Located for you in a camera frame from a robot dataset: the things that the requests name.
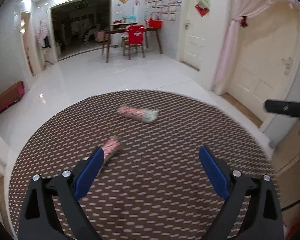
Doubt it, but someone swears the brown polka dot tablecloth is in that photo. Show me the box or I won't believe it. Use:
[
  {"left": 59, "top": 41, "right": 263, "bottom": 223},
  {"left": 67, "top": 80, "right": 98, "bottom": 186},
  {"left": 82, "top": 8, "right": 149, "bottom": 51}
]
[{"left": 8, "top": 90, "right": 274, "bottom": 239}]

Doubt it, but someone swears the dark wooden dining table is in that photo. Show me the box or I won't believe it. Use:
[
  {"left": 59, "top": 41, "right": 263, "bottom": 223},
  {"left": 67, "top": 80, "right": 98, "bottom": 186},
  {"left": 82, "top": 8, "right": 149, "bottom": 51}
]
[{"left": 102, "top": 25, "right": 163, "bottom": 63}]

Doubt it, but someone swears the cream panel door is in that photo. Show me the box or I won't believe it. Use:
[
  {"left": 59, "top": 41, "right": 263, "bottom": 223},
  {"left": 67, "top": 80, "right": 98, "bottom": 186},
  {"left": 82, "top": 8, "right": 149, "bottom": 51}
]
[{"left": 228, "top": 2, "right": 300, "bottom": 121}]

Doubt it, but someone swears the coat rack with clothes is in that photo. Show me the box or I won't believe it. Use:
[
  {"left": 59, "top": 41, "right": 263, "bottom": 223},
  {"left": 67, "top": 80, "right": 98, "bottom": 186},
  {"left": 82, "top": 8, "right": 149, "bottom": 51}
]
[{"left": 37, "top": 18, "right": 52, "bottom": 69}]

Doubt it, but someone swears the red upholstered bench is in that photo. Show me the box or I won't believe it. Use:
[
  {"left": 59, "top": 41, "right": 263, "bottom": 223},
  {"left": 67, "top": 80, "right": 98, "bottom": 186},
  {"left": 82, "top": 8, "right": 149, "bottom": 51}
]
[{"left": 0, "top": 81, "right": 25, "bottom": 113}]

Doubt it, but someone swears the pink green snack packet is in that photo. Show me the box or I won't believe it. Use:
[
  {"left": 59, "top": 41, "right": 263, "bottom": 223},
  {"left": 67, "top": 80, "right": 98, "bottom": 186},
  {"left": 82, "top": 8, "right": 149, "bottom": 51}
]
[{"left": 117, "top": 105, "right": 159, "bottom": 123}]

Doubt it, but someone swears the red hanging door ornament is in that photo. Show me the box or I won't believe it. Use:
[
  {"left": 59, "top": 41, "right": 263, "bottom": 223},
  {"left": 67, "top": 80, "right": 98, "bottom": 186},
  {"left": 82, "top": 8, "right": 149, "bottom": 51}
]
[{"left": 194, "top": 1, "right": 210, "bottom": 17}]

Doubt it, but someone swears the pink door curtain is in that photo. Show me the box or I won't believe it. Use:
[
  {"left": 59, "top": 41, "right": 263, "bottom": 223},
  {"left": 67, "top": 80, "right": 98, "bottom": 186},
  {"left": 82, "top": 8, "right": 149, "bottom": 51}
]
[{"left": 210, "top": 0, "right": 300, "bottom": 95}]

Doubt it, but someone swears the white far door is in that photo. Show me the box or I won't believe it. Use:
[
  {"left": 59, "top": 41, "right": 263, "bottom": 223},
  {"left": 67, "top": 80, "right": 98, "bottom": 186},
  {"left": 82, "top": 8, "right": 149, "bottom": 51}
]
[{"left": 181, "top": 0, "right": 207, "bottom": 71}]

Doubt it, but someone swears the red handbag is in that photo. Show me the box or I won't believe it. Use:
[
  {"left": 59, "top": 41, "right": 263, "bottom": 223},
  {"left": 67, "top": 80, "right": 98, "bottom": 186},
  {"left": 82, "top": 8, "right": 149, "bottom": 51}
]
[{"left": 148, "top": 17, "right": 163, "bottom": 29}]

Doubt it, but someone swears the red covered dining chair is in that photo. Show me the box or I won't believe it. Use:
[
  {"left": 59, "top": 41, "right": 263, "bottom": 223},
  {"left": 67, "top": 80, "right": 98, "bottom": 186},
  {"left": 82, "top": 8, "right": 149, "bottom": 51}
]
[{"left": 123, "top": 25, "right": 145, "bottom": 60}]

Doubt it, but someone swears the pink striped candy wrapper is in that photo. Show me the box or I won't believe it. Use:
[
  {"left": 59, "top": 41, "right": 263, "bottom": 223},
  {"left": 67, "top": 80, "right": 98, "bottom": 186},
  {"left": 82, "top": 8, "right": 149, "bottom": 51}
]
[{"left": 82, "top": 135, "right": 125, "bottom": 178}]

